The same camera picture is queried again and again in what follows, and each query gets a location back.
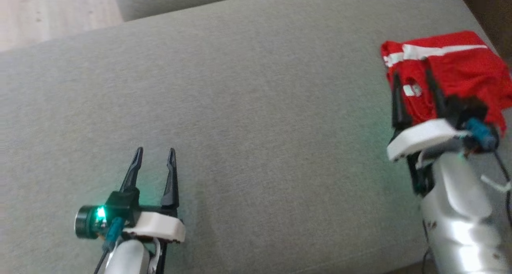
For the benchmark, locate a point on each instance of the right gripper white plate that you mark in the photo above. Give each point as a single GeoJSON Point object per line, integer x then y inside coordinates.
{"type": "Point", "coordinates": [424, 138]}

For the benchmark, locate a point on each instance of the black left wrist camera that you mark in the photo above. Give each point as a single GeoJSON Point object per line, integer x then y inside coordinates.
{"type": "Point", "coordinates": [90, 222]}

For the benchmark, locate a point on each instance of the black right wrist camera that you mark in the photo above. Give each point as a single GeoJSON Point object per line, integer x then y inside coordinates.
{"type": "Point", "coordinates": [472, 114]}

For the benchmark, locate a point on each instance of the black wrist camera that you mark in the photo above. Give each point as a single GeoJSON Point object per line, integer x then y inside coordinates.
{"type": "Point", "coordinates": [90, 222]}
{"type": "Point", "coordinates": [472, 114]}

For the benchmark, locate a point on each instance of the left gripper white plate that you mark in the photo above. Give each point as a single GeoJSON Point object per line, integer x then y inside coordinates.
{"type": "Point", "coordinates": [156, 224]}

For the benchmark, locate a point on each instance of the red and white jersey shirt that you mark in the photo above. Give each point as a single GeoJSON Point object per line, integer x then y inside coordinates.
{"type": "Point", "coordinates": [500, 122]}

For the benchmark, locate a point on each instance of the small grey sofa seat cushion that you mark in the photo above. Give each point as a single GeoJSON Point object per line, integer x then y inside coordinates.
{"type": "Point", "coordinates": [160, 2]}

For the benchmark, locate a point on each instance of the large grey sofa seat cushion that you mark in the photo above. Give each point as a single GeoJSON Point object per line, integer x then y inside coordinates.
{"type": "Point", "coordinates": [260, 126]}

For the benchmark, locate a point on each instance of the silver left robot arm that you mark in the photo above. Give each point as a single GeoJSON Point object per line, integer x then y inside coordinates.
{"type": "Point", "coordinates": [128, 258]}

